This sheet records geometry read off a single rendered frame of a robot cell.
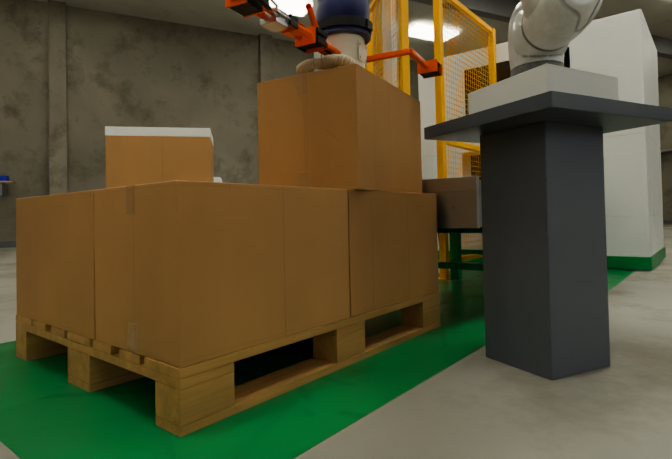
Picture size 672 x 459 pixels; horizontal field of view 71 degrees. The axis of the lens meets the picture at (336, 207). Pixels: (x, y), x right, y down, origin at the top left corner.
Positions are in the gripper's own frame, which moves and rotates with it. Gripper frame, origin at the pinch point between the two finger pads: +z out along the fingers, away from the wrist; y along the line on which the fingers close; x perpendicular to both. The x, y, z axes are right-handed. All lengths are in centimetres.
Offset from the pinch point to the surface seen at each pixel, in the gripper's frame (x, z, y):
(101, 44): -482, -288, 800
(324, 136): -10, 50, -8
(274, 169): -10, 59, 13
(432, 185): -72, 64, -24
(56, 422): 59, 122, 24
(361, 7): -38.2, -3.4, -8.9
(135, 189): 48, 69, 10
